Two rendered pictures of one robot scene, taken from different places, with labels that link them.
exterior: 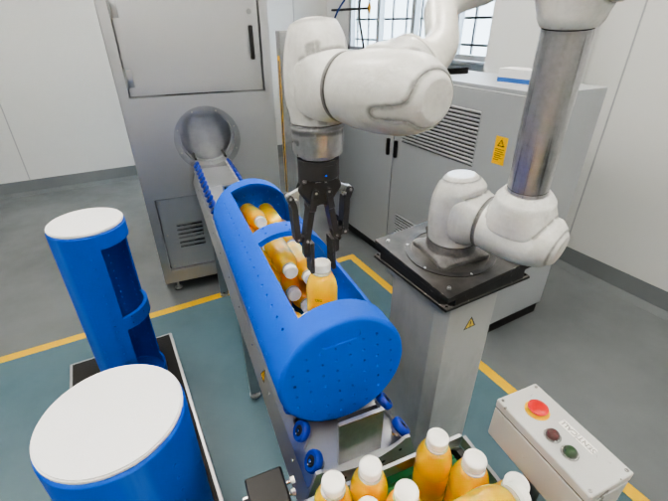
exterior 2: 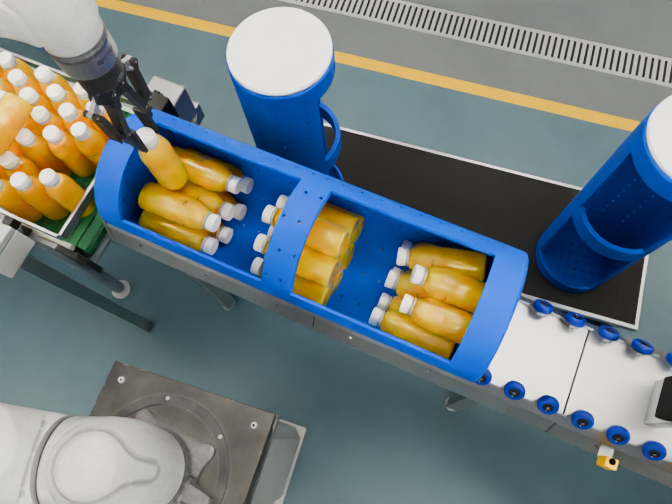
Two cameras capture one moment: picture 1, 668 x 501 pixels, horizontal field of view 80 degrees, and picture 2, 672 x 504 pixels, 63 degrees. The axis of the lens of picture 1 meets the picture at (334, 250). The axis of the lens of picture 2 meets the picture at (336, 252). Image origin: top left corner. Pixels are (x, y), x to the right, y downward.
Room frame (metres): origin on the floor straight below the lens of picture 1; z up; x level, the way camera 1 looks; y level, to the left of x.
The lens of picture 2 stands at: (1.38, -0.05, 2.20)
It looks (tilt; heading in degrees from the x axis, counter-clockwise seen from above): 71 degrees down; 145
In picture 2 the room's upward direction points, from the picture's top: 8 degrees counter-clockwise
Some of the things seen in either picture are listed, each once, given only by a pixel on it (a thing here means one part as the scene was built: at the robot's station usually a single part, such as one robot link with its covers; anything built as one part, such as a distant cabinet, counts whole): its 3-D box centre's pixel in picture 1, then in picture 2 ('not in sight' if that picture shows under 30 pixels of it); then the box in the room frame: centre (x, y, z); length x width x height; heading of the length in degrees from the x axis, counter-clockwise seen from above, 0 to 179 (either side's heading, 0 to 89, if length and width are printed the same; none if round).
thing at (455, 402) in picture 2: not in sight; (466, 397); (1.52, 0.29, 0.31); 0.06 x 0.06 x 0.63; 23
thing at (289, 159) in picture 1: (292, 206); not in sight; (2.03, 0.23, 0.85); 0.06 x 0.06 x 1.70; 23
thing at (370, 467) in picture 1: (370, 468); (79, 130); (0.40, -0.06, 1.07); 0.04 x 0.04 x 0.02
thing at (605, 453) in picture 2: not in sight; (610, 450); (1.76, 0.33, 0.92); 0.08 x 0.03 x 0.05; 113
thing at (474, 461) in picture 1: (474, 461); (19, 180); (0.41, -0.24, 1.07); 0.04 x 0.04 x 0.02
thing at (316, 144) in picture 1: (317, 139); (82, 46); (0.70, 0.03, 1.55); 0.09 x 0.09 x 0.06
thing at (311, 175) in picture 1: (318, 180); (104, 78); (0.70, 0.03, 1.48); 0.08 x 0.07 x 0.09; 113
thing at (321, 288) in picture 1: (322, 301); (161, 160); (0.69, 0.03, 1.20); 0.07 x 0.07 x 0.17
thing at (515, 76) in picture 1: (524, 77); not in sight; (2.28, -1.01, 1.48); 0.24 x 0.12 x 0.08; 38
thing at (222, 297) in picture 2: not in sight; (208, 283); (0.61, -0.09, 0.31); 0.06 x 0.06 x 0.63; 23
